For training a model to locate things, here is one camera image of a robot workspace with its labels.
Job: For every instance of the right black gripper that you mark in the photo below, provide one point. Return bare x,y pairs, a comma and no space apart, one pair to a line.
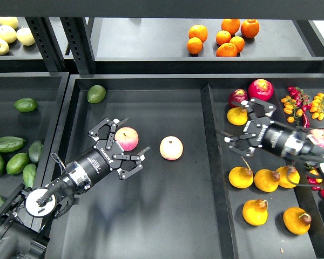
272,136

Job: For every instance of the orange on shelf lower left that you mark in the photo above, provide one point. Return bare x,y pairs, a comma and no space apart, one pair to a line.
194,45

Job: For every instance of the pink apple far right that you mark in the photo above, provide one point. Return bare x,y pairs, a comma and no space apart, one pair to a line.
318,137

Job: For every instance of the black tray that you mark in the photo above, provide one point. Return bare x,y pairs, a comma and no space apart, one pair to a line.
48,90
184,208

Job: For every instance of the dark green avocado upright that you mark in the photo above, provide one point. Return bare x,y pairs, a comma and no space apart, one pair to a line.
35,151

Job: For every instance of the orange on shelf right center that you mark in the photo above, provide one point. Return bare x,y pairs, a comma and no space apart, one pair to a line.
238,42

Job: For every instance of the black left tray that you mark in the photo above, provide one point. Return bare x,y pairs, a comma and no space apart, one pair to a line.
48,90

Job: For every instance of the red cherry tomato cluster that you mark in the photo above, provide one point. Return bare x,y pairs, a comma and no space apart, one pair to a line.
299,98

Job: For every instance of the pink red apple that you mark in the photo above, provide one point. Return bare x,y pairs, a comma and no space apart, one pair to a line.
127,137

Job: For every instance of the pale pink apple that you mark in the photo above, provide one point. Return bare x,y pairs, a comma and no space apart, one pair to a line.
171,148

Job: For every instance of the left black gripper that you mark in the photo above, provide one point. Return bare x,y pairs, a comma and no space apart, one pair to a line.
97,162

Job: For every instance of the orange on shelf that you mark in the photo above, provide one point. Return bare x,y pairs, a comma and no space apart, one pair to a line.
230,25
227,50
238,42
194,45
250,28
198,31
223,37

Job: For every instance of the green avocado middle cluster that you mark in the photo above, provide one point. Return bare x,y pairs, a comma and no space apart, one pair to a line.
17,163

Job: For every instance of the green avocado top of tray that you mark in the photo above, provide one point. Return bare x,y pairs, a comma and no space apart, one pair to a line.
96,94

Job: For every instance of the orange cherry tomato cluster left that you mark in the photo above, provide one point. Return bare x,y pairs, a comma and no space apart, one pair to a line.
291,110

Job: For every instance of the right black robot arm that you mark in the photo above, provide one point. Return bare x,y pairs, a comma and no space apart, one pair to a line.
261,131

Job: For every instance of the green avocado lower cluster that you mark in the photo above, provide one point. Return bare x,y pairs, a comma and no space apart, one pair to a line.
29,174

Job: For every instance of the black center tray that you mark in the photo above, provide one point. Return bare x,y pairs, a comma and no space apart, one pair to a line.
184,208

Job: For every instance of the yellow pear under right arm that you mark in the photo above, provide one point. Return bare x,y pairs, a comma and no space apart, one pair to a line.
297,220

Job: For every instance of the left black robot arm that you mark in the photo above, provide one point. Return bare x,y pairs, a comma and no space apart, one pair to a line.
27,215

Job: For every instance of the black shelf rack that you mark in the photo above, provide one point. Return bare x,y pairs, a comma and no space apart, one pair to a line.
122,37

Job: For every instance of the orange on shelf front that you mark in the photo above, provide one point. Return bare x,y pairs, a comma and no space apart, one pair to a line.
227,50

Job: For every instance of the dark red small apple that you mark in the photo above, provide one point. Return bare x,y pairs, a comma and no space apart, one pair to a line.
237,96

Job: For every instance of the orange on shelf top right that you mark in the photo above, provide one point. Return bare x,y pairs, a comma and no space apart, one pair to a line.
250,28

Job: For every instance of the orange on shelf far left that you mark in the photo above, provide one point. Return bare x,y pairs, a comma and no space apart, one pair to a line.
198,31

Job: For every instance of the mixed cherry tomato cluster lower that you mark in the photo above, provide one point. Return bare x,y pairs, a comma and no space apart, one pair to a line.
317,183

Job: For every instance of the red chili pepper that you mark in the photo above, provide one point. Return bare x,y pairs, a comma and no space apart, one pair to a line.
305,119

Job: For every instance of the orange cherry tomato cluster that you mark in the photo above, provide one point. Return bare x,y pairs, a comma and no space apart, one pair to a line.
317,107
291,110

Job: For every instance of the red apple right tray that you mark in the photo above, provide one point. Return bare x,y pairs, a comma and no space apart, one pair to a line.
261,89

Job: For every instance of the orange cherry tomato cluster right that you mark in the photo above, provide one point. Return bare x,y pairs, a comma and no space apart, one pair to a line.
317,107

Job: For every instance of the green avocado left tray top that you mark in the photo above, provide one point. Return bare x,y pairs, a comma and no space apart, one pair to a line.
26,105

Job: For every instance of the green avocado cluster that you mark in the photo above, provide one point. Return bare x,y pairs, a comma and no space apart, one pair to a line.
17,163
29,174

